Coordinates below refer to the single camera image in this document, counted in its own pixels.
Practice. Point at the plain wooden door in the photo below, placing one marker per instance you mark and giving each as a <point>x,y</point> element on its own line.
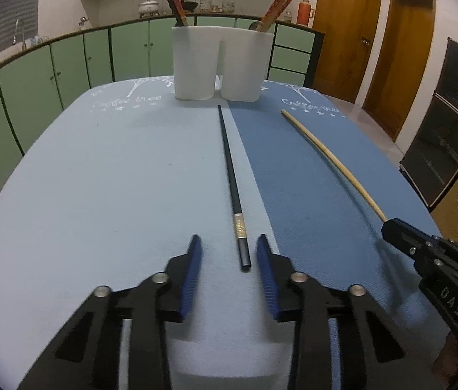
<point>399,61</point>

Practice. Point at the white lidded pot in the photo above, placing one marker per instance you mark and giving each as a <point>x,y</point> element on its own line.
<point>149,8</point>

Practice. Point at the person's right hand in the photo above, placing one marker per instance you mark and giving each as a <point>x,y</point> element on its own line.
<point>450,365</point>

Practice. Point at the wall tap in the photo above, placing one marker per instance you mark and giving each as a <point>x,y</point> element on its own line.
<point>83,21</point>

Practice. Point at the yellow bamboo chopstick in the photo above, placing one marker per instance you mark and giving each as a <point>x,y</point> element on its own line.
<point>334,157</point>

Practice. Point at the orange thermos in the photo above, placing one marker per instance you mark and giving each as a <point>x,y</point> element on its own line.
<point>304,12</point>

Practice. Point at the black glass-front cabinet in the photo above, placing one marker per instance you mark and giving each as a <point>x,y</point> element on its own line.
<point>444,130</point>

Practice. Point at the white chopstick holder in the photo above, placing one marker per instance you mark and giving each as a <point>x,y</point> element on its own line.
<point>221,65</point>

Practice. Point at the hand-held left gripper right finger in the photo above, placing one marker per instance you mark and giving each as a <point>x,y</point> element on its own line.
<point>267,276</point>

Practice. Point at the green base cabinets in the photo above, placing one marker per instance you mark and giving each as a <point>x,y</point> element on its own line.
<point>29,89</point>

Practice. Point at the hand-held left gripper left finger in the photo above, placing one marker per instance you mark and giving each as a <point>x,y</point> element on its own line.
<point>190,276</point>

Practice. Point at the sink faucet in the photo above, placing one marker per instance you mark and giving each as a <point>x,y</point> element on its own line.
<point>18,32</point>

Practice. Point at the dark blue placemat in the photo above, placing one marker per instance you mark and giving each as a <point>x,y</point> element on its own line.
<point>314,211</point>

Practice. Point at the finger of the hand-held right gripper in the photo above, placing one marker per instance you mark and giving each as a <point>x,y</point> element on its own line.
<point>414,235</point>
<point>399,240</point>

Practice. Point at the small glass jar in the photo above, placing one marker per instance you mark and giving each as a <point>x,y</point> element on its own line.
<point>286,16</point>

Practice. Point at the black chopstick gold band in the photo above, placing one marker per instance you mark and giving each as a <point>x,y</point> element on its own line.
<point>235,195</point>

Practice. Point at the black pot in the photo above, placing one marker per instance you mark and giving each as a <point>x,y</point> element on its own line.
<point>191,6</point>

